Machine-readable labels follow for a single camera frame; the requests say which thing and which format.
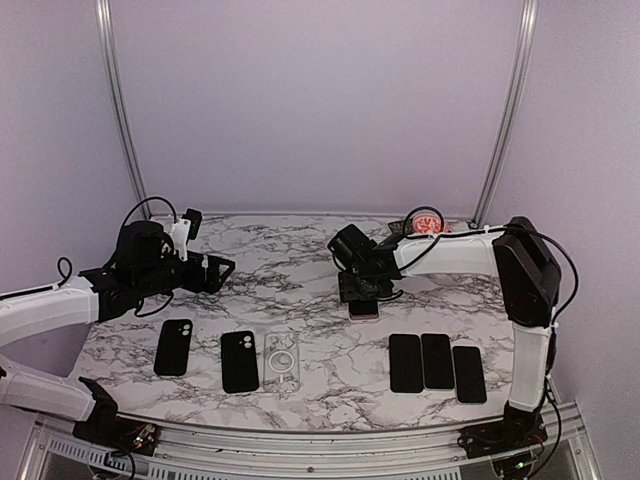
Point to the left aluminium corner post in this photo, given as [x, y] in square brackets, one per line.
[116, 93]

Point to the black patterned rectangular plate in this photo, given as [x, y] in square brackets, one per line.
[401, 229]

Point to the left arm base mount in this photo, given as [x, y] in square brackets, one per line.
[107, 428]

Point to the aluminium front rail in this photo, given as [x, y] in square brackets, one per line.
[449, 451]

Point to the black phone case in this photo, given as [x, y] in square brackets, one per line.
[239, 362]
[173, 347]

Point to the aluminium corner post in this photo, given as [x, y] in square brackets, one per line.
[515, 90]
[116, 93]

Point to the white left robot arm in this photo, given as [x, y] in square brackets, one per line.
[42, 328]

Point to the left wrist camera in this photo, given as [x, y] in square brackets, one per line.
[180, 232]

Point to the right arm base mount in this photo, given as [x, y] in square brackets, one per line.
[515, 430]

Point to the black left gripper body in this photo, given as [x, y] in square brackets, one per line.
[153, 280]

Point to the clear magsafe phone case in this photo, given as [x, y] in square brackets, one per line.
[281, 367]

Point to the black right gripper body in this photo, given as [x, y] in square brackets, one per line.
[362, 288]

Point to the pink phone case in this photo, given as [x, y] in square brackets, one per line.
[363, 311]

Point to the black phone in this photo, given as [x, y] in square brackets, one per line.
[469, 375]
[405, 362]
[437, 362]

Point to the red white patterned bowl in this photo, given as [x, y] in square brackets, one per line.
[429, 224]

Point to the right aluminium corner post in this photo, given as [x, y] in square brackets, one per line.
[515, 90]

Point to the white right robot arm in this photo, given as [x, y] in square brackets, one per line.
[516, 254]

